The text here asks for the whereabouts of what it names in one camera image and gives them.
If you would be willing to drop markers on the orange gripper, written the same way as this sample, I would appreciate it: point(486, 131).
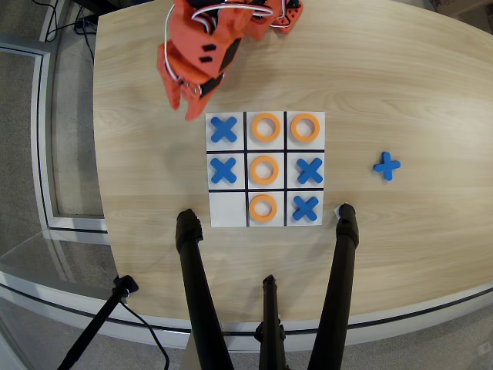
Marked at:
point(197, 89)

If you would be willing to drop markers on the blue foam cross piece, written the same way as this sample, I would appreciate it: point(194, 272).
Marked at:
point(310, 170)
point(386, 166)
point(224, 130)
point(223, 170)
point(306, 208)

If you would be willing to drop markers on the white tic-tac-toe board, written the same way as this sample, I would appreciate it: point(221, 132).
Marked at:
point(231, 212)

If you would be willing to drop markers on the small white paper tag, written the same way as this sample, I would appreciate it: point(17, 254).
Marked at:
point(336, 211)

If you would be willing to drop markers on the short black tripod leg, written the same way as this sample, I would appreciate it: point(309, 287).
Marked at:
point(271, 320)

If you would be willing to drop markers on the thin black stand pole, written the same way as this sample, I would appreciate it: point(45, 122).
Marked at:
point(96, 323)

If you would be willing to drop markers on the grey metal floor frame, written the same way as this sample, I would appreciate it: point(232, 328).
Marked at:
point(45, 154)

